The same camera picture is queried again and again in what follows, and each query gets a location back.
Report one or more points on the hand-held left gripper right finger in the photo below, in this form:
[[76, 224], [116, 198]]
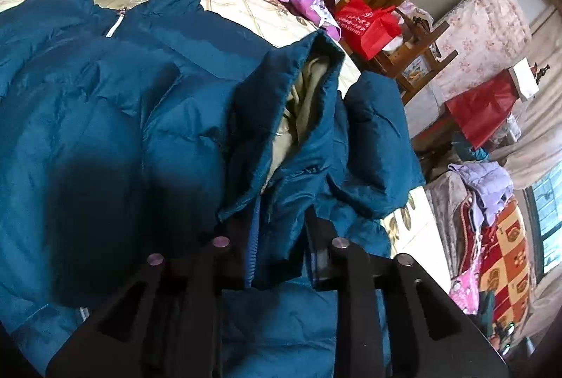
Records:
[[314, 270]]

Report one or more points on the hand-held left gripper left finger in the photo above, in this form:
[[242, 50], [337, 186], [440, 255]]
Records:
[[254, 242]]

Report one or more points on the teal puffer jacket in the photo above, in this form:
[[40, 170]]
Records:
[[131, 119]]

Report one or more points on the pink floral cloth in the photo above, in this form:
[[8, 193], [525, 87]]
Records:
[[465, 288]]

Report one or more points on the orange checkered blanket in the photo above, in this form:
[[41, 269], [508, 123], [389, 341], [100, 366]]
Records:
[[505, 268]]

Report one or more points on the lilac jacket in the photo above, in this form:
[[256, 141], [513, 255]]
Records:
[[487, 185]]

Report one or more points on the cream floral bed sheet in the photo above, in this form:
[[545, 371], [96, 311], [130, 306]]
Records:
[[250, 11]]

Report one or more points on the red fabric bag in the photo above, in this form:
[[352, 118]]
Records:
[[366, 29]]

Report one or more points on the window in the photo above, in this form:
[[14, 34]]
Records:
[[546, 207]]

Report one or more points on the wooden chair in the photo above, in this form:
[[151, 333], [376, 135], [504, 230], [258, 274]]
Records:
[[422, 41]]

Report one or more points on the beige cloth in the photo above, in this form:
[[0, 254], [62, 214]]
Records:
[[538, 141]]

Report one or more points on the white box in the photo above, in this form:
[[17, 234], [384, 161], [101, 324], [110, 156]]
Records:
[[524, 80]]

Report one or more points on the floral covered sofa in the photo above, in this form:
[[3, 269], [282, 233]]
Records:
[[483, 31]]

